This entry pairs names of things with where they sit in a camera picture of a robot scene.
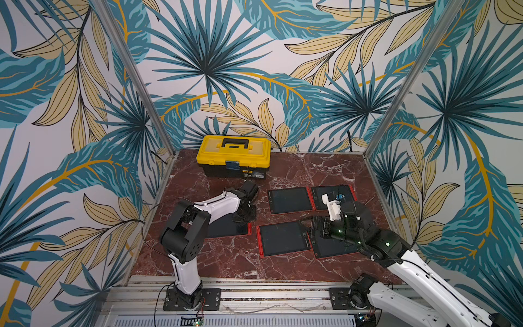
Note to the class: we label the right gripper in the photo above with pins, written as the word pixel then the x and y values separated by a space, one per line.
pixel 321 227

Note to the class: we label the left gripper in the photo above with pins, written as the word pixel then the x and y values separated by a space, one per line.
pixel 253 212

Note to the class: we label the writing tablet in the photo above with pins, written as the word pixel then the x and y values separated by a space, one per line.
pixel 342 192
pixel 227 228
pixel 282 238
pixel 328 248
pixel 290 200

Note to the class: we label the yellow black toolbox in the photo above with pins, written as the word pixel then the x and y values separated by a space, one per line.
pixel 234 156

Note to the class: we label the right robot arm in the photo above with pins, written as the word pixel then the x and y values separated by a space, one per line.
pixel 445 305

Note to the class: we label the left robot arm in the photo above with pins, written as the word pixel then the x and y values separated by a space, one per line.
pixel 187 228

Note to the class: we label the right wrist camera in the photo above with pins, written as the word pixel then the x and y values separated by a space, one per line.
pixel 333 203

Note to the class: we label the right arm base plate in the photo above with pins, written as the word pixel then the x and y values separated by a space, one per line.
pixel 345 298

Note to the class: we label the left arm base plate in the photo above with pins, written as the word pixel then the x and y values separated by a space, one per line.
pixel 204 299

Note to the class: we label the left aluminium corner post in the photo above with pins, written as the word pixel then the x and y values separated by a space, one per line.
pixel 110 24

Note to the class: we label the aluminium corner post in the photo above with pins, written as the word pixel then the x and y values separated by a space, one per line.
pixel 419 64
pixel 110 24

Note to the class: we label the aluminium frame rail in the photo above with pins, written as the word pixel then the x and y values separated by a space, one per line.
pixel 242 302

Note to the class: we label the right aluminium corner post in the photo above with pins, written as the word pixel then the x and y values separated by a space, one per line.
pixel 419 64

